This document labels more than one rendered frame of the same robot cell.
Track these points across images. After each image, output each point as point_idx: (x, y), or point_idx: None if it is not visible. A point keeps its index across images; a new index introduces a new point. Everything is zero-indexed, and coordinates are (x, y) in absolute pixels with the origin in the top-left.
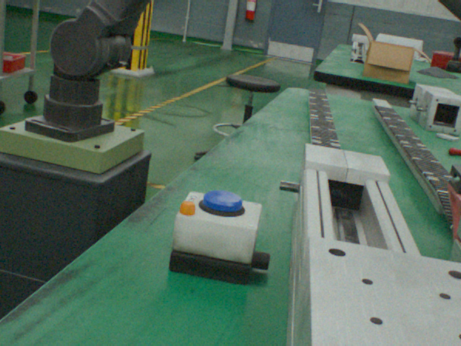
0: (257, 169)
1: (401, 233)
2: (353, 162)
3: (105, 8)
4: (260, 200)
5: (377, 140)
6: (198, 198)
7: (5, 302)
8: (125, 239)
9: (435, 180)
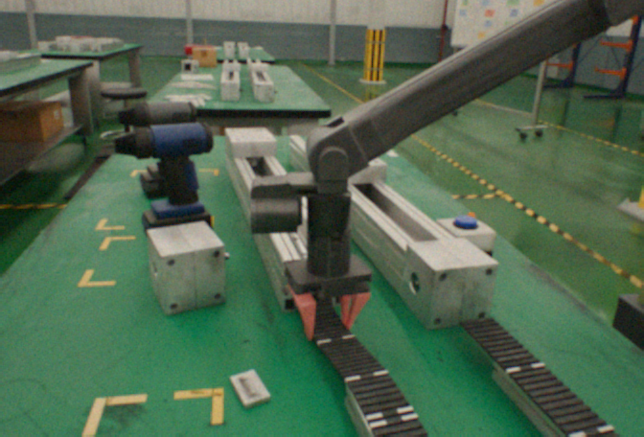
0: (617, 395)
1: (371, 209)
2: (440, 248)
3: None
4: (522, 324)
5: None
6: (483, 227)
7: None
8: (510, 253)
9: (402, 408)
